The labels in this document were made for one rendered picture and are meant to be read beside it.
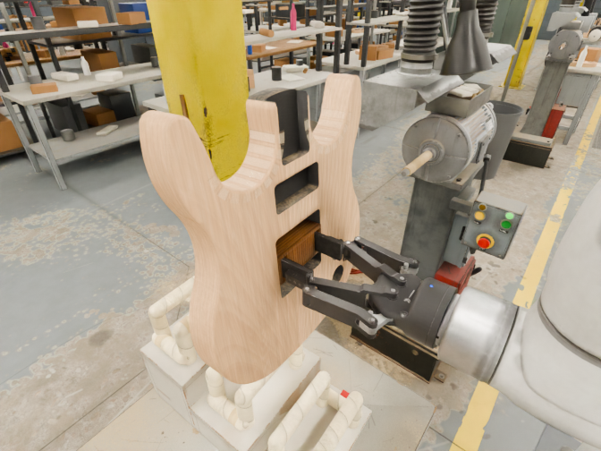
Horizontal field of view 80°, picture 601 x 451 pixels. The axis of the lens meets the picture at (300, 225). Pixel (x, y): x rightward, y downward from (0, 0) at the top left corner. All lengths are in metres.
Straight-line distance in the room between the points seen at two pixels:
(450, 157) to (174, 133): 1.19
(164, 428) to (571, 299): 0.86
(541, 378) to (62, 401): 2.22
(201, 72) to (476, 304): 1.41
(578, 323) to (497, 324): 0.08
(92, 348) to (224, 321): 2.11
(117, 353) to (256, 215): 2.08
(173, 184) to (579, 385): 0.38
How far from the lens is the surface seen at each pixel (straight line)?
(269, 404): 0.87
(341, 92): 0.54
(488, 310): 0.42
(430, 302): 0.42
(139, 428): 1.01
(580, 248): 0.34
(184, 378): 0.83
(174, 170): 0.33
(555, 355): 0.39
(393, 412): 0.98
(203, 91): 1.64
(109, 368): 2.39
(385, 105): 1.14
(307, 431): 0.93
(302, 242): 0.50
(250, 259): 0.43
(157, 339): 0.87
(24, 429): 2.38
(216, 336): 0.44
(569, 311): 0.36
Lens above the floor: 1.78
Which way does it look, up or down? 34 degrees down
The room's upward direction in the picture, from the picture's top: straight up
